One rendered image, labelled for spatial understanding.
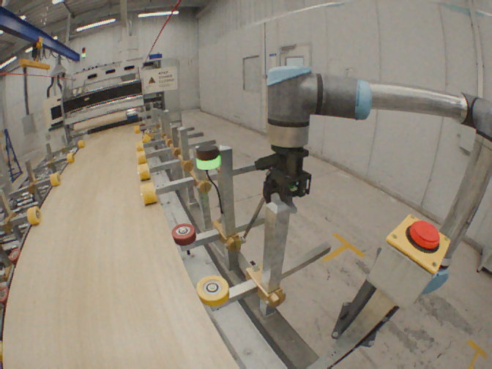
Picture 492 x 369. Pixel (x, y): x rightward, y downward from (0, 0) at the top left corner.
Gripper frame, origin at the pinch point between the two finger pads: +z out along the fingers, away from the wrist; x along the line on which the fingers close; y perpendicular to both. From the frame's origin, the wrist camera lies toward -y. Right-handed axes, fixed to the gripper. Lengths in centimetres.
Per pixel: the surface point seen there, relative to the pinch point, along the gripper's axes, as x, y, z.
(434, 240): -8.8, 37.5, -22.1
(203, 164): -14.7, -12.8, -13.0
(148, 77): -7, -266, -49
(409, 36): 256, -57, -120
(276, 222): -9.4, 11.8, -8.7
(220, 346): -27.4, 21.4, 11.0
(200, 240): -17.6, -17.5, 15.5
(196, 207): -7, -61, 31
